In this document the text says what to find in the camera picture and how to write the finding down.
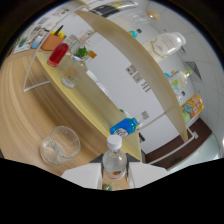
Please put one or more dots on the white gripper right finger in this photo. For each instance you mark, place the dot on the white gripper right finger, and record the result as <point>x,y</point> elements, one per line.
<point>146,173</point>

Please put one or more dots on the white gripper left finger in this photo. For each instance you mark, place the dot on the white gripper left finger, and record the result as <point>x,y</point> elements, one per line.
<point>85,176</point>

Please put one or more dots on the glass jar of limes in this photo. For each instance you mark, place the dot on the glass jar of limes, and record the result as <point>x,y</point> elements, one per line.
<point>107,187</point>

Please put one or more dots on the clear bottle white cap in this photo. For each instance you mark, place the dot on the clear bottle white cap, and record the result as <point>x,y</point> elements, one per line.
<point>114,161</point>

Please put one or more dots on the clear drinking glass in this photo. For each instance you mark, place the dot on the clear drinking glass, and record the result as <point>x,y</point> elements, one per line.
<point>60,146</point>

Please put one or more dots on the brown door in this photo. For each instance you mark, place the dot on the brown door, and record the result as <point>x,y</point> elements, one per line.
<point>180,146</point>

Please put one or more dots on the blue liquid bottle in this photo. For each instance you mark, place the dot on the blue liquid bottle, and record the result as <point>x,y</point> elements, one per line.
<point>123,127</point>

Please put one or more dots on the yellow cartoon print can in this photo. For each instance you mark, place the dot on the yellow cartoon print can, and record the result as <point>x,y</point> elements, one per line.
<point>192,109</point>

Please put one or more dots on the small clear bottle blue cap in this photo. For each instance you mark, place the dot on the small clear bottle blue cap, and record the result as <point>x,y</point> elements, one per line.
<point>180,97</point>

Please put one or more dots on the clear bottle green cap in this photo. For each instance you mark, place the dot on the clear bottle green cap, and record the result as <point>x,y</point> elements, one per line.
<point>178,80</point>

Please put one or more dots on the light blue slim bottle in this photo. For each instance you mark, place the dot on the light blue slim bottle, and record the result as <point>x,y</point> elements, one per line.
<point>166,75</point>

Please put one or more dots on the clear bottle orange cap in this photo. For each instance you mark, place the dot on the clear bottle orange cap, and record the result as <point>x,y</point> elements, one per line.
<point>71,76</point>

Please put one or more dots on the two-tier wooden shelf rack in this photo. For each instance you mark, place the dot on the two-tier wooden shelf rack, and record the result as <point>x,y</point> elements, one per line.
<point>140,60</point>

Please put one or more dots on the ceiling air vent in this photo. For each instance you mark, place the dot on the ceiling air vent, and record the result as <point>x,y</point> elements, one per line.
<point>198,70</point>

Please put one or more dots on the green potted plant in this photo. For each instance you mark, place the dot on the green potted plant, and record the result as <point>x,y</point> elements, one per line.
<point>81,52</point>

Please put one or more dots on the red liquid bottle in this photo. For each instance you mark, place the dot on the red liquid bottle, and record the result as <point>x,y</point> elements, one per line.
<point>58,55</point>

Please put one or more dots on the teal liquid bottle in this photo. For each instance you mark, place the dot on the teal liquid bottle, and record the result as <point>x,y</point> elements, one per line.
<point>133,33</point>

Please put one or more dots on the pale blue squat bottle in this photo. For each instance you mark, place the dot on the pale blue squat bottle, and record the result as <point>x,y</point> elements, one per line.
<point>37,41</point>

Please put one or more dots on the white tray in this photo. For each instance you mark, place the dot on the white tray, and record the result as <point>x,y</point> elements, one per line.
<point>22,47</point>

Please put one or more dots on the green vegetable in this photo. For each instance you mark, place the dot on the green vegetable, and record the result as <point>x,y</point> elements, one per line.
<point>59,30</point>

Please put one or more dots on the tall glass jar cork lid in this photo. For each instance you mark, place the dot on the tall glass jar cork lid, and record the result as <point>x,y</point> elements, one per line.
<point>148,16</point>

